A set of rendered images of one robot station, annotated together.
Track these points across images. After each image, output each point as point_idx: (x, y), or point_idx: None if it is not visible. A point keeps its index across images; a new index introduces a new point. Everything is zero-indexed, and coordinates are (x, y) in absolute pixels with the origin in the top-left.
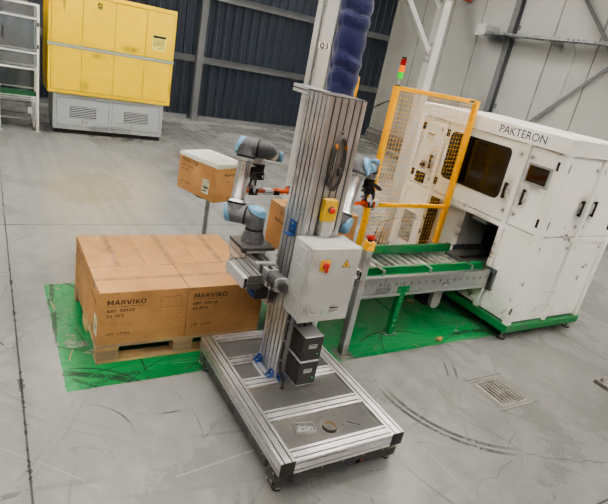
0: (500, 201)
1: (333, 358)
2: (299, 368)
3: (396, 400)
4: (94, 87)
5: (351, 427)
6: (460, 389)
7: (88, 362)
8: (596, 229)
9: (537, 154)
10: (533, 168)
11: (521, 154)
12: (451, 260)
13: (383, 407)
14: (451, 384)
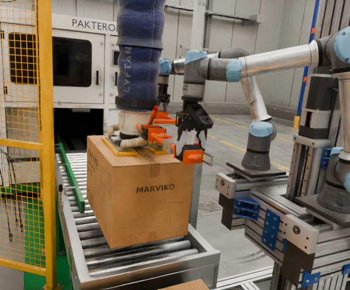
0: (95, 88)
1: (256, 270)
2: None
3: (249, 257)
4: None
5: None
6: (214, 222)
7: None
8: None
9: (115, 41)
10: (117, 53)
11: (102, 44)
12: (80, 154)
13: (265, 266)
14: (209, 224)
